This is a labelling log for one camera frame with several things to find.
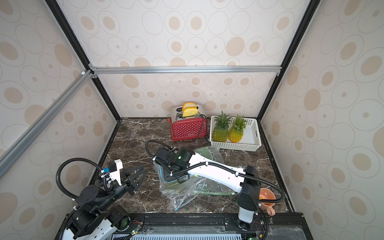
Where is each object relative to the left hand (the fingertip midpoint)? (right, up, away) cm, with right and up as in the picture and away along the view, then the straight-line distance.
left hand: (147, 171), depth 61 cm
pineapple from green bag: (+35, +15, +34) cm, 51 cm away
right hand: (+7, -8, +11) cm, 15 cm away
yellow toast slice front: (+15, +29, +34) cm, 47 cm away
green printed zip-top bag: (+23, -15, +24) cm, 37 cm away
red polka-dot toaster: (+14, +19, +37) cm, 44 cm away
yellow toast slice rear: (+15, +34, +39) cm, 54 cm away
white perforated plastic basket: (+60, +10, +47) cm, 77 cm away
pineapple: (+46, +16, +37) cm, 61 cm away
